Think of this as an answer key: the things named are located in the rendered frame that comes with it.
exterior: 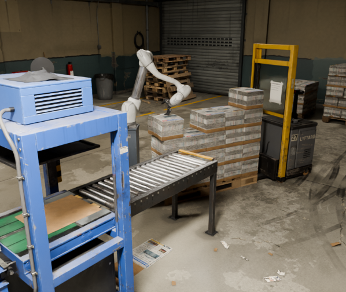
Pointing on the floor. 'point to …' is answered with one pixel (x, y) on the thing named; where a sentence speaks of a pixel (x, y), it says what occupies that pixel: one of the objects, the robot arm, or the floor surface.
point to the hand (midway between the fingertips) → (164, 108)
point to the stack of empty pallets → (156, 93)
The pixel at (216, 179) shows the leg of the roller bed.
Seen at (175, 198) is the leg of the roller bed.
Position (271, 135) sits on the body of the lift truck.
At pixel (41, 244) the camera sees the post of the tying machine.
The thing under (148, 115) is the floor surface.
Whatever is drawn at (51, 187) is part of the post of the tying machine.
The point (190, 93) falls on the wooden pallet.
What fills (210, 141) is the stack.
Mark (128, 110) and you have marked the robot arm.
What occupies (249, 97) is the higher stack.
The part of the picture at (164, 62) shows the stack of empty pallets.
